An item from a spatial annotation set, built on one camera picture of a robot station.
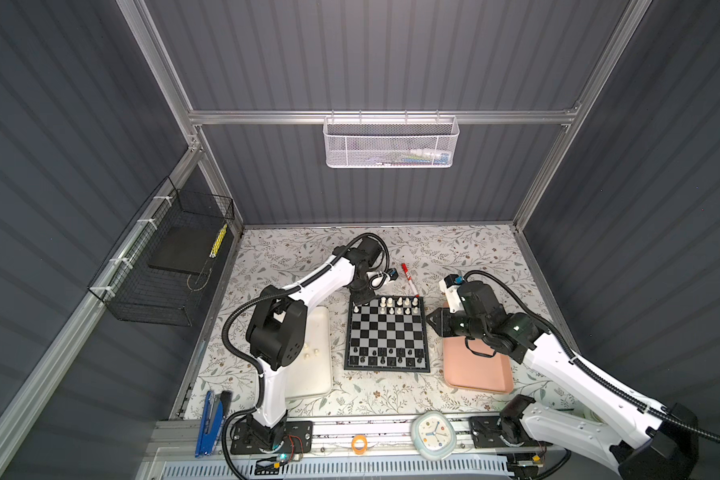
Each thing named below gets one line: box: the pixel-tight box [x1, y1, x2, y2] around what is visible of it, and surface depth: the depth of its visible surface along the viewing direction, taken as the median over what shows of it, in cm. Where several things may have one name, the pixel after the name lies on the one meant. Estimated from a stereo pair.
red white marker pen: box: [401, 263, 420, 298], surface depth 107 cm
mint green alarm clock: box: [411, 411, 457, 461], surface depth 73 cm
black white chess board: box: [344, 296, 431, 373], surface depth 91 cm
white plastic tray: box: [285, 306, 332, 399], surface depth 88 cm
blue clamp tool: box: [194, 390, 232, 458], surface depth 77 cm
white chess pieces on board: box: [352, 296, 419, 315], surface depth 96 cm
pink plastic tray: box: [443, 336, 514, 394], surface depth 86 cm
